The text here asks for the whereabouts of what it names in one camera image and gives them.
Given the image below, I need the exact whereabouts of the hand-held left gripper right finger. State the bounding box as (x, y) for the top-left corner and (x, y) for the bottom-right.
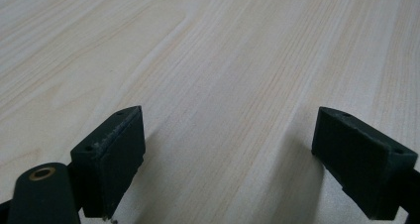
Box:
(311, 106), (419, 221)

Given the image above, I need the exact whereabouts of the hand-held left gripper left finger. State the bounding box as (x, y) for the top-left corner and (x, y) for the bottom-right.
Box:
(69, 105), (147, 219)

